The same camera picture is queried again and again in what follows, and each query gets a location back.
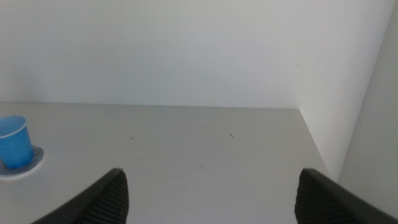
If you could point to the round grey felt cup mat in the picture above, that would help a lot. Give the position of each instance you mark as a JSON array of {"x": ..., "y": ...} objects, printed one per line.
[{"x": 31, "y": 165}]

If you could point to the blue paper cup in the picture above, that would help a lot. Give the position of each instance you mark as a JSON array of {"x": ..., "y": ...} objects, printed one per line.
[{"x": 14, "y": 143}]

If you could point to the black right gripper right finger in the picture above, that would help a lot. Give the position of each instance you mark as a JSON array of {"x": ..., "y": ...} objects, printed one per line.
[{"x": 323, "y": 203}]

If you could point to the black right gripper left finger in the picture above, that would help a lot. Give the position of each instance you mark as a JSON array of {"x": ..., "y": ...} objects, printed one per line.
[{"x": 99, "y": 203}]

